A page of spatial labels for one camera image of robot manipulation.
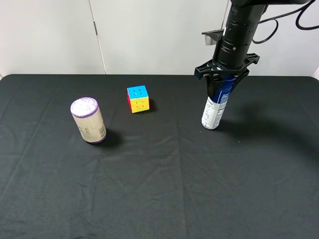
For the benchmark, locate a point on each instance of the colourful puzzle cube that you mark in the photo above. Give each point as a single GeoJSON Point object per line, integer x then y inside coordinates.
{"type": "Point", "coordinates": [138, 98]}

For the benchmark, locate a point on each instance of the black tablecloth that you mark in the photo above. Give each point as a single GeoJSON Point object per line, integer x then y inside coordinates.
{"type": "Point", "coordinates": [159, 174]}

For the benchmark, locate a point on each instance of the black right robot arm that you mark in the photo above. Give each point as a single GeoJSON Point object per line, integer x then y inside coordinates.
{"type": "Point", "coordinates": [243, 19]}

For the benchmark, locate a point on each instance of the beige can with purple lid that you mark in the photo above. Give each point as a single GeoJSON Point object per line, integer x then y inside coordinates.
{"type": "Point", "coordinates": [89, 119]}

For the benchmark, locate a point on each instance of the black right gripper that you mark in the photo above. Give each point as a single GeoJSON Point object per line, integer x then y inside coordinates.
{"type": "Point", "coordinates": [228, 63]}

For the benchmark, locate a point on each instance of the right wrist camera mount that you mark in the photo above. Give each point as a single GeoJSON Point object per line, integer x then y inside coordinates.
{"type": "Point", "coordinates": [211, 37]}

